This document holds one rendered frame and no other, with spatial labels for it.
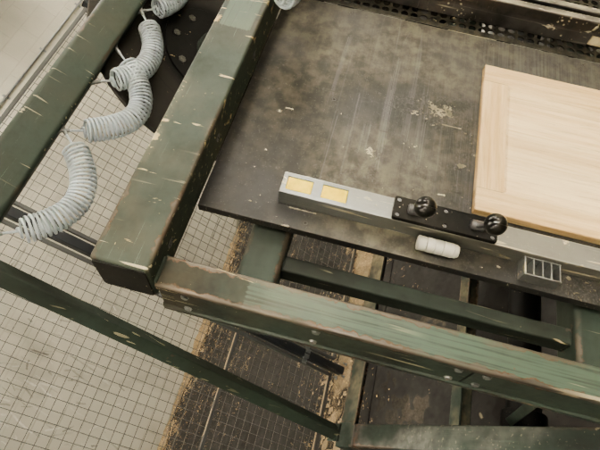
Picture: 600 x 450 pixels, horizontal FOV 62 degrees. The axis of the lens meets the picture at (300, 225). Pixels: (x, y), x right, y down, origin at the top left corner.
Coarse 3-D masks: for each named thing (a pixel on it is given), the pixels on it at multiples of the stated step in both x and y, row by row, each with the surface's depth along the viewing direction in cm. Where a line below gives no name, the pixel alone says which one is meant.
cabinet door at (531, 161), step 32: (480, 96) 118; (512, 96) 117; (544, 96) 118; (576, 96) 118; (480, 128) 111; (512, 128) 112; (544, 128) 112; (576, 128) 113; (480, 160) 106; (512, 160) 107; (544, 160) 107; (576, 160) 108; (480, 192) 101; (512, 192) 102; (544, 192) 103; (576, 192) 104; (544, 224) 99; (576, 224) 99
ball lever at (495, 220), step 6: (492, 216) 82; (498, 216) 82; (474, 222) 92; (480, 222) 93; (486, 222) 83; (492, 222) 82; (498, 222) 81; (504, 222) 81; (474, 228) 93; (480, 228) 91; (486, 228) 83; (492, 228) 82; (498, 228) 81; (504, 228) 82; (492, 234) 83; (498, 234) 82
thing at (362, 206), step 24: (288, 192) 95; (312, 192) 96; (360, 192) 97; (336, 216) 98; (360, 216) 96; (384, 216) 94; (456, 240) 95; (504, 240) 93; (528, 240) 94; (552, 240) 94; (576, 264) 92
